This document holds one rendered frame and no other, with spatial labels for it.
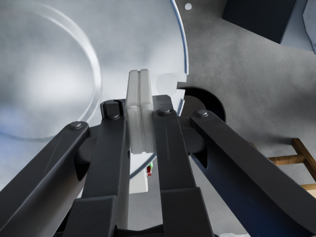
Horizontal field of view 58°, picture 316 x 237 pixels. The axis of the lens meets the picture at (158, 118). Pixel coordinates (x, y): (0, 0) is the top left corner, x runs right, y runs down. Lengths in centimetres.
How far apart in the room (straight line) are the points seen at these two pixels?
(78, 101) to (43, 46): 6
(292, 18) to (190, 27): 47
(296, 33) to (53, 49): 53
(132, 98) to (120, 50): 11
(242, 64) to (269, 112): 25
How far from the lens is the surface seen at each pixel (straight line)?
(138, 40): 26
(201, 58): 109
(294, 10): 67
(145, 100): 15
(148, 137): 16
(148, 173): 52
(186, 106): 114
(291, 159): 126
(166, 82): 27
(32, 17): 26
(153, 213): 145
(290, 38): 68
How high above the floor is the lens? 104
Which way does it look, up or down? 64 degrees down
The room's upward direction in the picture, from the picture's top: 171 degrees clockwise
